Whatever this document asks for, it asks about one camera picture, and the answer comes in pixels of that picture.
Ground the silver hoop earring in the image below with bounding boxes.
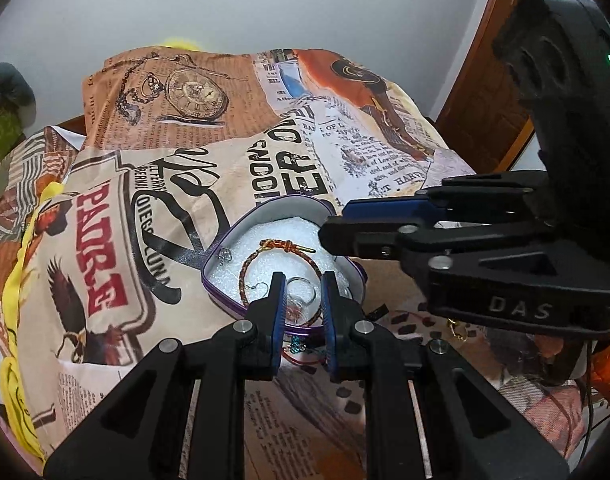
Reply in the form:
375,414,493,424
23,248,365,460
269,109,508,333
287,278,318,311

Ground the purple heart-shaped tin box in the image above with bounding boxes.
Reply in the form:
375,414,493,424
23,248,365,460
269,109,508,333
201,196,369,344

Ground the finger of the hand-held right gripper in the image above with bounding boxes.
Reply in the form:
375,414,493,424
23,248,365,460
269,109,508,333
343,169,552,227
318,215,568,275

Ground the teal bead red cord bracelet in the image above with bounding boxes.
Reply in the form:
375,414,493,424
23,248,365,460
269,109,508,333
283,336,328,367

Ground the red braided bracelet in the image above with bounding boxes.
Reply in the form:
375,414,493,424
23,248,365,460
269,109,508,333
238,239,332,322

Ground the grey green cloth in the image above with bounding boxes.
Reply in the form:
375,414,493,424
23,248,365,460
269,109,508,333
0,62,38,173

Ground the brown wooden door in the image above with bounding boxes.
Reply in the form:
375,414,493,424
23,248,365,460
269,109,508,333
434,0,592,177

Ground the yellow cloth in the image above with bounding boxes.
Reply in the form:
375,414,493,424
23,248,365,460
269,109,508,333
0,184,66,461

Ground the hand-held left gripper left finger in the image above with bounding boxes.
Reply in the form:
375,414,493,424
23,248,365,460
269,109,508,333
42,271,288,480

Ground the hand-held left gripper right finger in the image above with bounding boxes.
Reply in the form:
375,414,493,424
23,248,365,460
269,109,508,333
320,270,572,480

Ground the black cable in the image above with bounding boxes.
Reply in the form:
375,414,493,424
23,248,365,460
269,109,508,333
580,339,600,463

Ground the newspaper print blanket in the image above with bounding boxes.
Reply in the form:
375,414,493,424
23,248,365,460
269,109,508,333
0,47,593,480

